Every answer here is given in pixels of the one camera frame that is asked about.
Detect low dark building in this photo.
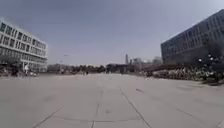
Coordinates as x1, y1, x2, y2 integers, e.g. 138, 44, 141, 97
105, 63, 129, 75

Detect row of trees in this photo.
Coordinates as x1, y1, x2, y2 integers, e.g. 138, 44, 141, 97
46, 63, 107, 75

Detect distant buildings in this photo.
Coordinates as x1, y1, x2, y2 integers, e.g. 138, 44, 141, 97
124, 53, 164, 68

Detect grey concrete slab pavement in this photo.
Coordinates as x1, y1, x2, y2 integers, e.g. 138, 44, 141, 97
0, 72, 224, 128

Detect row of parked bicycles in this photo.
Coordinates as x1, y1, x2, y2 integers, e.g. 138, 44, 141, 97
139, 64, 224, 86

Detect large dark building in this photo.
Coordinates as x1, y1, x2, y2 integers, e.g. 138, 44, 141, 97
160, 9, 224, 68

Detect white building with grid windows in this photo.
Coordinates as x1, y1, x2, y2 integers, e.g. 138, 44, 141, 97
0, 18, 49, 73

